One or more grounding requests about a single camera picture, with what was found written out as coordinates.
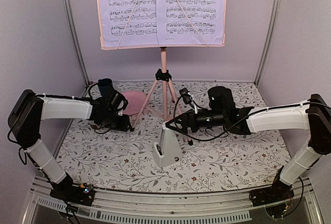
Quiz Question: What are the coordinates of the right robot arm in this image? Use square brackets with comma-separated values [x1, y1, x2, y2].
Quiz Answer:
[154, 86, 330, 201]

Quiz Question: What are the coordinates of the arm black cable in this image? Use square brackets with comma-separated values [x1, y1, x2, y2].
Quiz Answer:
[87, 83, 104, 100]
[172, 97, 329, 142]

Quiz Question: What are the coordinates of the white metronome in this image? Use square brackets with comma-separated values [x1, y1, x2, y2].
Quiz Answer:
[153, 122, 182, 168]

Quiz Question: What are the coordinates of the dark blue mug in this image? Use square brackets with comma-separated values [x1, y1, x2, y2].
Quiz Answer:
[97, 78, 114, 98]

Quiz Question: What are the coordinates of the left aluminium frame post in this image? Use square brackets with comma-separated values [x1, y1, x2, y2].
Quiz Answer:
[63, 0, 90, 87]

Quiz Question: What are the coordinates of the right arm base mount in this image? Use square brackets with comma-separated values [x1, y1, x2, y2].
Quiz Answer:
[249, 181, 294, 206]

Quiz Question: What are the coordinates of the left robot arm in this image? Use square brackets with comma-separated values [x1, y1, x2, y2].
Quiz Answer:
[7, 89, 132, 200]

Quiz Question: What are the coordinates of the right aluminium frame post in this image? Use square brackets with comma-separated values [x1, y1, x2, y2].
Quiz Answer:
[254, 0, 281, 87]

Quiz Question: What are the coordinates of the pink music stand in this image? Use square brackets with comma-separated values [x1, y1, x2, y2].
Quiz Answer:
[95, 0, 228, 146]

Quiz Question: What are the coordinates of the aluminium frame post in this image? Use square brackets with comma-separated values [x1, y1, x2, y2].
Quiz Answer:
[254, 0, 281, 87]
[63, 0, 90, 87]

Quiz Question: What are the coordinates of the front aluminium rail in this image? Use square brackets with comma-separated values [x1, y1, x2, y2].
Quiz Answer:
[22, 176, 324, 223]

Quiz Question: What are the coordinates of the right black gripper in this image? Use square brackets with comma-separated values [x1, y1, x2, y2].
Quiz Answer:
[166, 108, 227, 135]

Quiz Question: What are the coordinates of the pink plate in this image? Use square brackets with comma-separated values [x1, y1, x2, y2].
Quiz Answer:
[122, 91, 147, 116]

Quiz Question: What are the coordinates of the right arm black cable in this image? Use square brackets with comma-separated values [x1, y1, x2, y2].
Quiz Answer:
[172, 97, 329, 142]

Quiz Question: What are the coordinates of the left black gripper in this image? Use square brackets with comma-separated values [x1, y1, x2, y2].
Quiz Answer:
[99, 109, 130, 131]

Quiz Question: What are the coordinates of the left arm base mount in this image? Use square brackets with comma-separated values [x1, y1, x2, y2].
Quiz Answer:
[50, 179, 96, 206]

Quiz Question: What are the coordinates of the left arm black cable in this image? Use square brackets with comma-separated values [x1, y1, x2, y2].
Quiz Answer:
[87, 83, 104, 100]

